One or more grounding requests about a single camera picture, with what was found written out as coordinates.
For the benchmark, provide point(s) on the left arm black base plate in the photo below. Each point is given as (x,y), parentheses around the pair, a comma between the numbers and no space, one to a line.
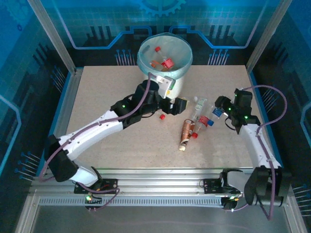
(109,185)

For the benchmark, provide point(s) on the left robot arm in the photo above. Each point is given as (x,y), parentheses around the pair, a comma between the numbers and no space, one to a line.
(92,131)

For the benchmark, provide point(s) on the small red-capped bottle red label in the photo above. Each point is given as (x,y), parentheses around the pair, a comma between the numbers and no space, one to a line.
(203,119)

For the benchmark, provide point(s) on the clear bottle blue cap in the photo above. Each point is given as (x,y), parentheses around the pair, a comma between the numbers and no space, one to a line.
(216,112)

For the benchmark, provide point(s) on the brown label bottle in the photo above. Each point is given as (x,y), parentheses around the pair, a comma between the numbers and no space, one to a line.
(186,128)

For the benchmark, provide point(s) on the aluminium frame post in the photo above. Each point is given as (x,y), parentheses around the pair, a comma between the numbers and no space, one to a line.
(267,34)
(52,36)

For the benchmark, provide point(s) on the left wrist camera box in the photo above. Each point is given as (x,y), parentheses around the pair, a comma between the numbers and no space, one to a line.
(166,85)

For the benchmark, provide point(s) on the aluminium side rail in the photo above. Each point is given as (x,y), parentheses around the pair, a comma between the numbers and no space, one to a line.
(66,102)

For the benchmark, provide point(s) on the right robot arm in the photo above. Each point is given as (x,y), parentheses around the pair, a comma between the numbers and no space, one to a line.
(255,143)

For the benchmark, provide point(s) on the red-capped clear bottle red-white label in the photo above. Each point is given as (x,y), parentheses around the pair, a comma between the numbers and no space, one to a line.
(158,49)

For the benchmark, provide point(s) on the clear bottle green-white label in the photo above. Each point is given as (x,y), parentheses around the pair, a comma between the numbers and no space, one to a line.
(200,104)

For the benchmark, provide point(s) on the loose red bottle cap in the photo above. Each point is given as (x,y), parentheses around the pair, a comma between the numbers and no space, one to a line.
(162,117)

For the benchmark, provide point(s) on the black connector box with LED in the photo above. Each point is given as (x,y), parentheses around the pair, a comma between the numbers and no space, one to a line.
(229,204)
(93,200)

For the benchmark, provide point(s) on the blue plastic bin liner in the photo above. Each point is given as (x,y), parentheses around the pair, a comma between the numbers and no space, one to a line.
(179,53)

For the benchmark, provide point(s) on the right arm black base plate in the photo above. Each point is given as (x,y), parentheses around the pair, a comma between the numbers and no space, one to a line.
(211,185)

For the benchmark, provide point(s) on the aluminium mounting rail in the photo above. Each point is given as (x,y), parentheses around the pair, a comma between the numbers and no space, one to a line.
(158,179)

